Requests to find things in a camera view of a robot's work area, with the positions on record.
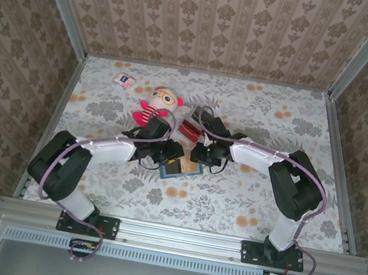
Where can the beige gold credit card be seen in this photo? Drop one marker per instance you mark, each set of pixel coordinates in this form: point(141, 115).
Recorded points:
point(188, 165)

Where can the blue card holder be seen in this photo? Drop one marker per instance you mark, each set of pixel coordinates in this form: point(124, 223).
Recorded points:
point(198, 171)

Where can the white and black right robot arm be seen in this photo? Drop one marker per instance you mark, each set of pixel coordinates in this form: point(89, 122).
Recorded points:
point(252, 156)

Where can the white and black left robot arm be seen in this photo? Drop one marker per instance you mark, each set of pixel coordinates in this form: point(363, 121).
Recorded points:
point(111, 147)

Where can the black credit card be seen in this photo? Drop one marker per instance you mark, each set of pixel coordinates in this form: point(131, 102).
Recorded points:
point(172, 169)

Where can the red rectangular box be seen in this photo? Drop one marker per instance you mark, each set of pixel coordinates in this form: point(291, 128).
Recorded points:
point(189, 129)

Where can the pink striped plush toy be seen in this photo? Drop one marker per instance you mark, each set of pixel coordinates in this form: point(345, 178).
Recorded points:
point(162, 98)

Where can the floral table cloth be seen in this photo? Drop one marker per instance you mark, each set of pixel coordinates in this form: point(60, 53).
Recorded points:
point(212, 199)

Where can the small pink tissue pack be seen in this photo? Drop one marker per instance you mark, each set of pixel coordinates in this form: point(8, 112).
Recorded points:
point(124, 80)

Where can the aluminium back rail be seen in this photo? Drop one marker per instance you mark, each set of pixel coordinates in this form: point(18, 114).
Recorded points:
point(168, 66)

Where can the aluminium front rail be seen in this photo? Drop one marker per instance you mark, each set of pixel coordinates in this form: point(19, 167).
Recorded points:
point(180, 238)

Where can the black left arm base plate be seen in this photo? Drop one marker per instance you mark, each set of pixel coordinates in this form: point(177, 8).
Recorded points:
point(111, 228)

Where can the aluminium side rail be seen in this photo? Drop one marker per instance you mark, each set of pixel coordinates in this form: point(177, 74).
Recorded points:
point(335, 135)
point(53, 121)

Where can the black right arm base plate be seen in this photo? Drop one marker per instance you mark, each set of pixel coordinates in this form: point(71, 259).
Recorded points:
point(295, 262)

